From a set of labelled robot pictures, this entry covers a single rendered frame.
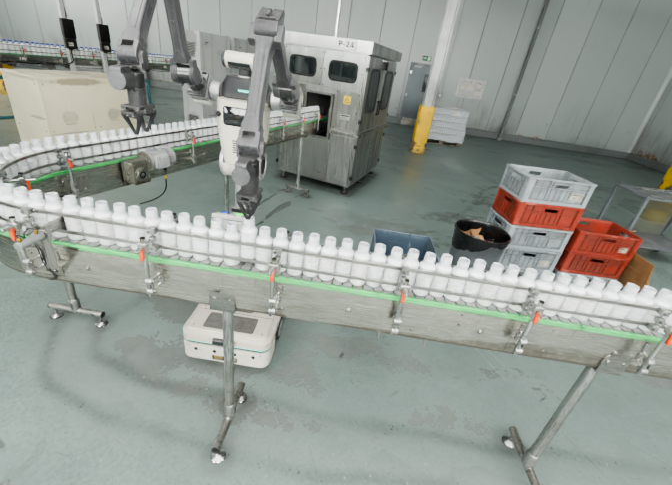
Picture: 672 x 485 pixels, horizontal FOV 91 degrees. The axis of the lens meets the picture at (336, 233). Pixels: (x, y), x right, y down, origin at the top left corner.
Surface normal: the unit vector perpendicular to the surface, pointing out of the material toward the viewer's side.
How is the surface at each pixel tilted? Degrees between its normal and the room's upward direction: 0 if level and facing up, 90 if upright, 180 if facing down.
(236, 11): 90
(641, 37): 90
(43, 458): 0
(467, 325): 90
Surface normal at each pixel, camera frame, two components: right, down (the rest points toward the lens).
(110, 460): 0.14, -0.88
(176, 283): -0.08, 0.44
